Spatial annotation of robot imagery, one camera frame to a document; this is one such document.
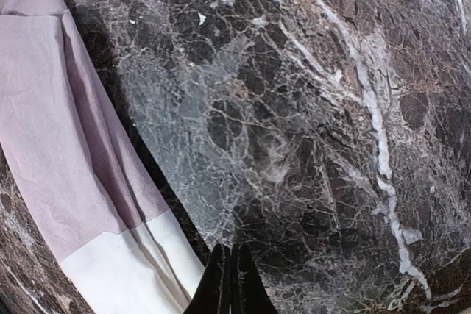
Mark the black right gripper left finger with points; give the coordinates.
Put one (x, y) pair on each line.
(213, 292)

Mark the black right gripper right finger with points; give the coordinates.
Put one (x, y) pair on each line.
(247, 292)

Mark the pink and white underwear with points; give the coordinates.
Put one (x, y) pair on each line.
(96, 206)

